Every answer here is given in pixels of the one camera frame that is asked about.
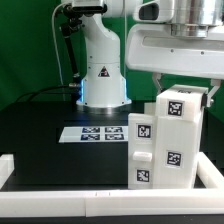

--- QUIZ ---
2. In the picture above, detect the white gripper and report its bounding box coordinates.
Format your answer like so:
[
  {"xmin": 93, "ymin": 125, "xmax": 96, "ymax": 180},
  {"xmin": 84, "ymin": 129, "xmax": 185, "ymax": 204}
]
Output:
[{"xmin": 125, "ymin": 24, "xmax": 224, "ymax": 108}]

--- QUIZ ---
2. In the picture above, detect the white cabinet body box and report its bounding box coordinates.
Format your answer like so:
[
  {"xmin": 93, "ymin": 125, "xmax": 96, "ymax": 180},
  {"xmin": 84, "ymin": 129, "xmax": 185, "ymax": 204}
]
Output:
[{"xmin": 127, "ymin": 102, "xmax": 203, "ymax": 190}]

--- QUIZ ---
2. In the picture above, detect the white cabinet top block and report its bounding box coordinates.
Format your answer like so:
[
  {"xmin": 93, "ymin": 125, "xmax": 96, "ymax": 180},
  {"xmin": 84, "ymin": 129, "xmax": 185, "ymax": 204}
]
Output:
[{"xmin": 156, "ymin": 84, "xmax": 208, "ymax": 121}]

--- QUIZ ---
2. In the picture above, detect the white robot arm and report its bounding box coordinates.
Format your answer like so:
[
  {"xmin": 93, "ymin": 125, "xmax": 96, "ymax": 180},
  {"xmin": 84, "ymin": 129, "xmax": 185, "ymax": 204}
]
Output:
[{"xmin": 61, "ymin": 0, "xmax": 224, "ymax": 109}]

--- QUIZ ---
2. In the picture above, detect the white sheet with markers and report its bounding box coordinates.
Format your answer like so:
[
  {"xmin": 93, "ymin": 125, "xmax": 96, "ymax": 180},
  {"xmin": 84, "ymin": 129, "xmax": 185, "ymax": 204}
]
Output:
[{"xmin": 59, "ymin": 126, "xmax": 128, "ymax": 143}]

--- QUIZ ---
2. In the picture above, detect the white cable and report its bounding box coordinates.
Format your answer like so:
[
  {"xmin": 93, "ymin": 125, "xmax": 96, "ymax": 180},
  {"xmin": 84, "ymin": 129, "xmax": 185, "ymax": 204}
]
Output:
[{"xmin": 51, "ymin": 2, "xmax": 72, "ymax": 101}]

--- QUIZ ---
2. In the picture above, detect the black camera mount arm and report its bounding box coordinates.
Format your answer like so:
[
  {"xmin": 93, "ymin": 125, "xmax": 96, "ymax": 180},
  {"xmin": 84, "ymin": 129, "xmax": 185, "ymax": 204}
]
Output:
[{"xmin": 60, "ymin": 3, "xmax": 102, "ymax": 85}]

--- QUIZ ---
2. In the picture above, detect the black cable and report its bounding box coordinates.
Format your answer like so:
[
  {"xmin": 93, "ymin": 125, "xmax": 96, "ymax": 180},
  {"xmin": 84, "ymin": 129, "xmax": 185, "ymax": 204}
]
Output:
[{"xmin": 14, "ymin": 83, "xmax": 82, "ymax": 103}]

